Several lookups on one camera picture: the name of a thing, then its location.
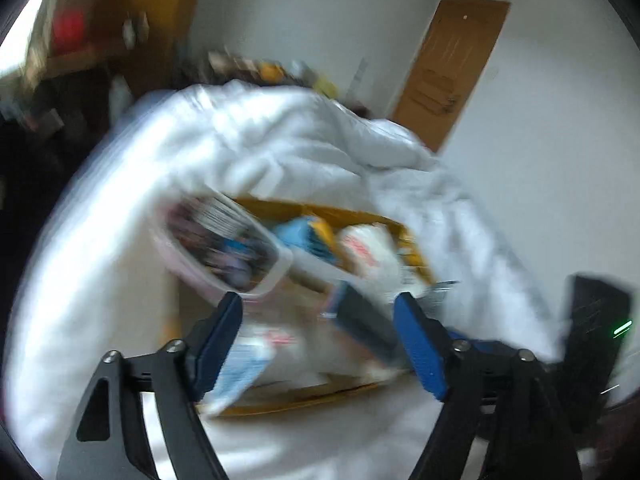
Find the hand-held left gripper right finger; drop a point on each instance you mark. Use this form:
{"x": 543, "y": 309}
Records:
{"x": 420, "y": 350}

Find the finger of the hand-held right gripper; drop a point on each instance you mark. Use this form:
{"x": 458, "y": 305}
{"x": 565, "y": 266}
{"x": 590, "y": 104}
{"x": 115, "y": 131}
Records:
{"x": 365, "y": 320}

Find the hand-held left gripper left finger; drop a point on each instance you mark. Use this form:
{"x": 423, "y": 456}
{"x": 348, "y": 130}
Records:
{"x": 220, "y": 340}

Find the white packet with red print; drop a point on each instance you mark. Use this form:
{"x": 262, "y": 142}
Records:
{"x": 280, "y": 340}
{"x": 370, "y": 252}

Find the clear plastic container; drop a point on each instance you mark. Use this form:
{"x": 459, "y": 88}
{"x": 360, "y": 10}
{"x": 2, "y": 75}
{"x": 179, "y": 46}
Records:
{"x": 225, "y": 240}

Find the yellow taped cardboard box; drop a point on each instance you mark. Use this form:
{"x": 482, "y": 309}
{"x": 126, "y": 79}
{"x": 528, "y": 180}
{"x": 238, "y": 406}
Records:
{"x": 350, "y": 217}

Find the blue and yellow soft item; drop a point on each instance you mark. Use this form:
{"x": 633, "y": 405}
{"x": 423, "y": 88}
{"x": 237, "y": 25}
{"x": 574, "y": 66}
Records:
{"x": 300, "y": 235}

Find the white duvet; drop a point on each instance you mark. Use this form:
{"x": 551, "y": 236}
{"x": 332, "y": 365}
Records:
{"x": 100, "y": 260}

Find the wooden door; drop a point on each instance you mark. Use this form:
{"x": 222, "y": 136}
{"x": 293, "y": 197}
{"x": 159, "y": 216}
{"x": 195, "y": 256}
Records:
{"x": 450, "y": 70}

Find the bedside clutter pile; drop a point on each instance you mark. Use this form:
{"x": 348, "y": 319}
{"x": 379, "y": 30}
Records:
{"x": 270, "y": 72}

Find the white bottle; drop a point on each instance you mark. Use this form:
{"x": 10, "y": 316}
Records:
{"x": 120, "y": 92}

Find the wooden shelf unit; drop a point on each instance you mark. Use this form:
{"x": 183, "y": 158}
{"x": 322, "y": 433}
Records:
{"x": 160, "y": 10}

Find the red container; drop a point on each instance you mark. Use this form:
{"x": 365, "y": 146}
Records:
{"x": 69, "y": 30}

